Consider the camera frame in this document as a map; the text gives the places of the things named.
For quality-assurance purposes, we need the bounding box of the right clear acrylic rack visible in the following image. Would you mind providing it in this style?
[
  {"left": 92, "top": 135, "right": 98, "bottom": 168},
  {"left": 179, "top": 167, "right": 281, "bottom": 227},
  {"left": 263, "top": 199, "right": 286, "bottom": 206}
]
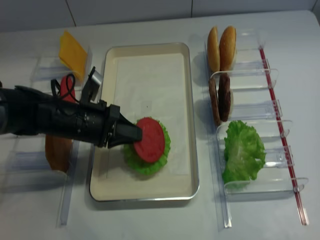
[{"left": 203, "top": 29, "right": 309, "bottom": 229}]

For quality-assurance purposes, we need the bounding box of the right burger bun half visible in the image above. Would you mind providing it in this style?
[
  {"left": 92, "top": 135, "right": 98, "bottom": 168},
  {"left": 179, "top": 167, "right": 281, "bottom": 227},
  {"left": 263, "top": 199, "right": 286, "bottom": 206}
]
[{"left": 219, "top": 25, "right": 237, "bottom": 71}]

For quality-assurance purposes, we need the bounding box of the red tomato slice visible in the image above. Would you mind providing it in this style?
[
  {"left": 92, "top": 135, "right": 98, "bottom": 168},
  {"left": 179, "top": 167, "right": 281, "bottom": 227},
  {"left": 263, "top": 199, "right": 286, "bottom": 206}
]
[
  {"left": 60, "top": 74, "right": 76, "bottom": 103},
  {"left": 133, "top": 117, "right": 165, "bottom": 164}
]

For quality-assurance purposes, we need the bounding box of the brown bread slice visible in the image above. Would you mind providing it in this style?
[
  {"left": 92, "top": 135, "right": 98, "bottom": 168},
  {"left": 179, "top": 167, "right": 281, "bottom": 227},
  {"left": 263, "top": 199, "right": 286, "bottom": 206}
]
[{"left": 45, "top": 135, "right": 72, "bottom": 173}]

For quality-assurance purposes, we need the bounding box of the left burger bun half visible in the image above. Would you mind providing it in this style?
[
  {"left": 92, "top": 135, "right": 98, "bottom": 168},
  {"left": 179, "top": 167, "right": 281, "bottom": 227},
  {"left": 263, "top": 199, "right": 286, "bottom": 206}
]
[{"left": 207, "top": 25, "right": 221, "bottom": 73}]

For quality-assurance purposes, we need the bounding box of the left clear acrylic rack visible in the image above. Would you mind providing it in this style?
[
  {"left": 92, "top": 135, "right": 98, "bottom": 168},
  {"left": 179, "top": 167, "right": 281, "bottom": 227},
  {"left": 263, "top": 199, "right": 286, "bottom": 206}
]
[{"left": 0, "top": 43, "right": 79, "bottom": 230}]

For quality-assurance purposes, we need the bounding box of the green lettuce leaf on tray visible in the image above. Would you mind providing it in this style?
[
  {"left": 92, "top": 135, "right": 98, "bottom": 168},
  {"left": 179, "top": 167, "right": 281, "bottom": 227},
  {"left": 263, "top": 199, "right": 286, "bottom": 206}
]
[{"left": 123, "top": 117, "right": 171, "bottom": 176}]

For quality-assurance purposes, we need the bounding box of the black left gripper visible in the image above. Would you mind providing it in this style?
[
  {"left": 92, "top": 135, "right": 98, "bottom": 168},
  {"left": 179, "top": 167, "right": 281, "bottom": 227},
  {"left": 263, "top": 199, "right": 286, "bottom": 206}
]
[{"left": 74, "top": 100, "right": 143, "bottom": 149}]

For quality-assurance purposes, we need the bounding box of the left brown meat patty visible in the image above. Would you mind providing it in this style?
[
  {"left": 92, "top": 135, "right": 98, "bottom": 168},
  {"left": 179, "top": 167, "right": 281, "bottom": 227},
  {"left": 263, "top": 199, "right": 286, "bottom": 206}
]
[{"left": 208, "top": 78, "right": 221, "bottom": 127}]

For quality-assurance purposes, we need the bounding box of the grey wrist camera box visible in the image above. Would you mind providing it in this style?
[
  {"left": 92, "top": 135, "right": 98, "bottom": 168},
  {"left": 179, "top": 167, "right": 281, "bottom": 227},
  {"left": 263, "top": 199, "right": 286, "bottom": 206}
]
[{"left": 80, "top": 66, "right": 103, "bottom": 103}]

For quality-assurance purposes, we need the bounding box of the right dark meat patty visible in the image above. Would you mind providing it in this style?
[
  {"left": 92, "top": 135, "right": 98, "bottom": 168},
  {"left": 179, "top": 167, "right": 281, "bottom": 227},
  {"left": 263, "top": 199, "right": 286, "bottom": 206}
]
[{"left": 218, "top": 73, "right": 231, "bottom": 122}]

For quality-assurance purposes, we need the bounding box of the clear acrylic rack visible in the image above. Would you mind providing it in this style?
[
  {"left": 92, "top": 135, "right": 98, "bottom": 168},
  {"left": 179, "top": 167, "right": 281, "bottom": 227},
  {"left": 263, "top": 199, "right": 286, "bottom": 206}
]
[
  {"left": 0, "top": 43, "right": 79, "bottom": 230},
  {"left": 203, "top": 29, "right": 309, "bottom": 229}
]

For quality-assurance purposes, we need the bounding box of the green lettuce leaf in rack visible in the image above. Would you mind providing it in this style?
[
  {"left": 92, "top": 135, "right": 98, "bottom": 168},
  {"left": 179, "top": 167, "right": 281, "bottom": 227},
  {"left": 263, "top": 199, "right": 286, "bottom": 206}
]
[{"left": 222, "top": 120, "right": 266, "bottom": 184}]

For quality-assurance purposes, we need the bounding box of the cream metal serving tray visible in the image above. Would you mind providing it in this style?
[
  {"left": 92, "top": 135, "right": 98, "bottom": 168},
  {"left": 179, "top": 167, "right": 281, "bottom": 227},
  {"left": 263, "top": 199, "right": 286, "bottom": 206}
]
[{"left": 89, "top": 42, "right": 199, "bottom": 202}]

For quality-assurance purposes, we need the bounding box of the burger bun half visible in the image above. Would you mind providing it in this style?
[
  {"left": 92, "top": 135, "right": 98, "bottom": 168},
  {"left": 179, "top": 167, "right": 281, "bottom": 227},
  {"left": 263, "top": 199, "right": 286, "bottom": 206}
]
[
  {"left": 207, "top": 25, "right": 221, "bottom": 73},
  {"left": 219, "top": 25, "right": 237, "bottom": 71}
]

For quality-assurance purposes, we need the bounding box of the white paper tray liner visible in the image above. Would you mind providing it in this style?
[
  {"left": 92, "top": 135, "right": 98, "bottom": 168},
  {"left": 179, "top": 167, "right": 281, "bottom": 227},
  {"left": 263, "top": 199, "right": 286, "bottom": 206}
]
[{"left": 113, "top": 54, "right": 190, "bottom": 176}]

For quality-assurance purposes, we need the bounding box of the yellow cheese slice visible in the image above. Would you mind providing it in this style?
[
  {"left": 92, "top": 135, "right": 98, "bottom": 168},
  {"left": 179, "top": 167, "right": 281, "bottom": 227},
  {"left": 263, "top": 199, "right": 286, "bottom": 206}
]
[{"left": 58, "top": 30, "right": 88, "bottom": 82}]

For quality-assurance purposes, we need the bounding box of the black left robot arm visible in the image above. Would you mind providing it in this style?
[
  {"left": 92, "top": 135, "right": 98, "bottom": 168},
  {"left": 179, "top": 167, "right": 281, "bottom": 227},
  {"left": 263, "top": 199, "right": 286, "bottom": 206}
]
[{"left": 0, "top": 85, "right": 143, "bottom": 149}]

